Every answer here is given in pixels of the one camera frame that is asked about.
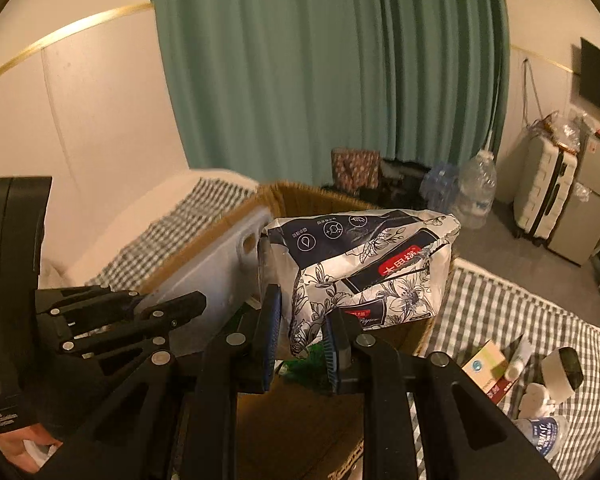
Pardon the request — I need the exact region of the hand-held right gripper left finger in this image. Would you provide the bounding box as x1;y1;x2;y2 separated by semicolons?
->
55;284;283;480

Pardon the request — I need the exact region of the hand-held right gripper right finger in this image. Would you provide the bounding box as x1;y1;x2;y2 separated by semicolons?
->
322;309;562;480

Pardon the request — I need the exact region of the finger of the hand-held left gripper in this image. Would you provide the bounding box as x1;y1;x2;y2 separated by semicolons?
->
60;291;208;363
35;284;146;322

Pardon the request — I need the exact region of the green snack packet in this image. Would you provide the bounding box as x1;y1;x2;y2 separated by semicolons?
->
279;344;333;388

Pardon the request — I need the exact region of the brown cardboard box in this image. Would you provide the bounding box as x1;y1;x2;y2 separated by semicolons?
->
139;181;457;480

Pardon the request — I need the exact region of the floral white navy tissue pack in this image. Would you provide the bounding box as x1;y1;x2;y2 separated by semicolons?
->
259;208;462;362

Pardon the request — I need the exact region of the beige red medicine box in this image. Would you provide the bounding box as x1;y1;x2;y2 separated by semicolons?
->
459;339;522;405

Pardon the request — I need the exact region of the white squeeze tube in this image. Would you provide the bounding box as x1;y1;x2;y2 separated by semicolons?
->
504;334;535;382

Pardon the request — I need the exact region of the person's left hand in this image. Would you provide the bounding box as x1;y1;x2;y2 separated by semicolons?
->
0;422;63;476

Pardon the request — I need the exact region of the grey white checkered cloth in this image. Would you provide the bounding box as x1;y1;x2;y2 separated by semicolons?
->
40;179;600;480

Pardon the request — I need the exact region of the patterned fabric bag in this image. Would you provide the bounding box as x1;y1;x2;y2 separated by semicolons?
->
330;147;382;197

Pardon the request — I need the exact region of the pile of dark clothes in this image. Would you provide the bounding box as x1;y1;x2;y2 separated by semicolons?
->
359;156;432;207

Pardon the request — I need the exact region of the blue water bottle pack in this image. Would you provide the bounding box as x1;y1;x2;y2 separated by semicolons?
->
419;161;462;212

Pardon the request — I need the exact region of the large clear water jug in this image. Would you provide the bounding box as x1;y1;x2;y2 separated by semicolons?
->
454;148;499;232

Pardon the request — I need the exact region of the small blue-label water bottle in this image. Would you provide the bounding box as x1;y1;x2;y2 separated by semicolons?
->
514;414;572;462

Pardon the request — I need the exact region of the white cup black lid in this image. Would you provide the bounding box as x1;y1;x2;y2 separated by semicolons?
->
539;345;585;405

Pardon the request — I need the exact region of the white suitcase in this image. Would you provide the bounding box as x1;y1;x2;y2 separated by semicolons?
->
511;131;580;249

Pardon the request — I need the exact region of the green curtain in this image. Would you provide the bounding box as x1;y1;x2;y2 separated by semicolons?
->
149;0;512;197

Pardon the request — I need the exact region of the grey mini fridge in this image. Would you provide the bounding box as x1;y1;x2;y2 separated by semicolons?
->
546;124;600;267

